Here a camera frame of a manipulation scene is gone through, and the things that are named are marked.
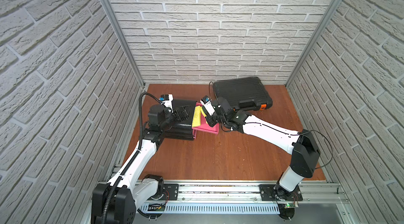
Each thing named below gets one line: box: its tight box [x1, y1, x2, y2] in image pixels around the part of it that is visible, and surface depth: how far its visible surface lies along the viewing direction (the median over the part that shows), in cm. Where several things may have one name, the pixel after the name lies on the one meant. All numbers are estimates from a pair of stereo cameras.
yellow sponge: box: [192, 105, 207, 128], surface depth 82 cm
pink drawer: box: [191, 102, 220, 139], surface depth 82 cm
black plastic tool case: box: [212, 76, 274, 111], surface depth 108 cm
